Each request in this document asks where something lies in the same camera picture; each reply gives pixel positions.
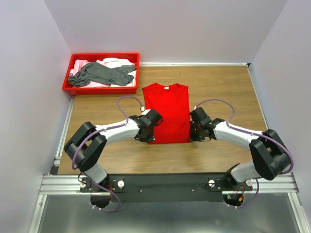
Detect grey t shirt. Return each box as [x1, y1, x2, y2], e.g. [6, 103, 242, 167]
[68, 62, 137, 87]

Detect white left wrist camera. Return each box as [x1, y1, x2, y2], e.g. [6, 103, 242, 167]
[140, 107, 151, 116]

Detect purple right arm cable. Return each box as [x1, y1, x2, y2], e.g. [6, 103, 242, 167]
[195, 98, 294, 210]

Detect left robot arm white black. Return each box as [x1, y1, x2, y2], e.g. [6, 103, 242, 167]
[64, 109, 163, 192]

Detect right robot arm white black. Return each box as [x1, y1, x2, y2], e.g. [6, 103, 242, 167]
[190, 107, 293, 190]

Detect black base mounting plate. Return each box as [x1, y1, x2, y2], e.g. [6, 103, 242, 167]
[80, 172, 253, 205]

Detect red plastic bin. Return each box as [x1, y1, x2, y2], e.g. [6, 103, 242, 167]
[62, 52, 140, 96]

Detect red t shirt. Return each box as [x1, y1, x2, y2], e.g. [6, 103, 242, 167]
[142, 83, 190, 144]

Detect aluminium frame rail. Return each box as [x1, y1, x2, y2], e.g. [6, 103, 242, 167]
[39, 173, 299, 195]

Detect white t shirt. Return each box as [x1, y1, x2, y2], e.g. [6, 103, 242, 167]
[96, 58, 137, 87]

